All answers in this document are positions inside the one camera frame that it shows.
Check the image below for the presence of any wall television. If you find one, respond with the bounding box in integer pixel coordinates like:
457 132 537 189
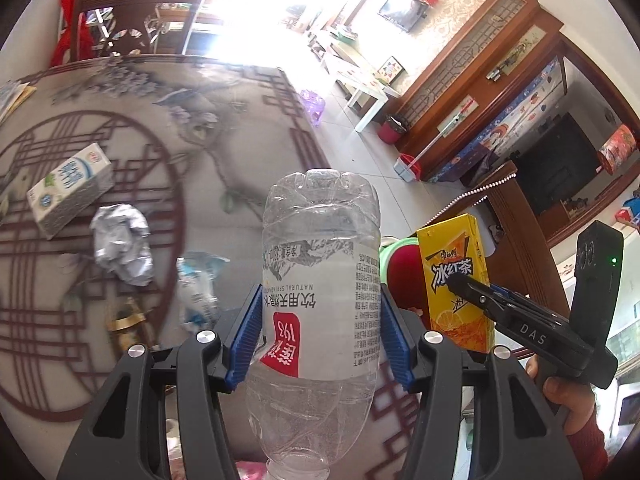
377 0 426 33

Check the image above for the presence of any red paper lantern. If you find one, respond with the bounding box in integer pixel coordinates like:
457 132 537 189
597 125 640 175

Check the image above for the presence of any small red waste bin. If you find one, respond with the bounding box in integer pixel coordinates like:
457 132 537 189
377 115 407 145

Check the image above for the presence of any white side table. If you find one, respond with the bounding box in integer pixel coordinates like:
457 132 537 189
325 52 403 133

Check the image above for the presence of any red cloth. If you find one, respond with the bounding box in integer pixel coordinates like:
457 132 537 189
50 0 116 66

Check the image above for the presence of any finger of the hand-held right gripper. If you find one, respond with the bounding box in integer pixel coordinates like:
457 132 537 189
445 276 506 317
489 282 568 321

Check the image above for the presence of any low television cabinet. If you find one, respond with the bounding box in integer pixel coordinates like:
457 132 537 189
305 20 381 76

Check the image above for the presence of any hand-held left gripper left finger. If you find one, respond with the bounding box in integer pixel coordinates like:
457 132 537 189
57 282 266 480

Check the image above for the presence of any colourful framed picture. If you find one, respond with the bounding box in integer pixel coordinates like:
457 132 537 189
376 56 408 86

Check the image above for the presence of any white milk carton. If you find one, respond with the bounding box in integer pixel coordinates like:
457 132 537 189
26 142 115 240

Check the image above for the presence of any dark wooden chair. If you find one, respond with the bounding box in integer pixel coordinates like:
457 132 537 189
420 160 581 361

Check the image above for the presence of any clear plastic bottle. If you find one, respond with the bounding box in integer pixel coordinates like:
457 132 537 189
245 169 383 480

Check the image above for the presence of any purple plastic stool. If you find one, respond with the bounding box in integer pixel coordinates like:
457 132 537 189
298 89 327 126

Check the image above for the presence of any person's right forearm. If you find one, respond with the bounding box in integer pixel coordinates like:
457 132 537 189
567 412 611 480

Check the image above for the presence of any silver foil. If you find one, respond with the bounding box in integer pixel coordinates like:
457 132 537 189
90 203 155 287

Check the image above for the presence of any blue white plastic wrapper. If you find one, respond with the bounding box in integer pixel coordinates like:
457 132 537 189
176 255 231 331

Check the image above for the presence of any cartoon wall poster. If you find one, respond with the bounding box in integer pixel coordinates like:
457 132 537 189
427 57 568 183

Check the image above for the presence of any person's right hand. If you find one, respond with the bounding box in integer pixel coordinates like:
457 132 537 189
525 355 598 436

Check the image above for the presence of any yellow tea carton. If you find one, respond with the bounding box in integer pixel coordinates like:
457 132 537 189
416 213 496 353

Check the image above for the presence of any broom with dustpan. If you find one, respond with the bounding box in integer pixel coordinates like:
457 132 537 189
395 105 473 181

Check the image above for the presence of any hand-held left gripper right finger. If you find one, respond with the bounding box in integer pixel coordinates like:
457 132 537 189
380 282 583 480

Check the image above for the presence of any red bin with green rim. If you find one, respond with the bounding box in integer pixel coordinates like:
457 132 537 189
379 237 426 316

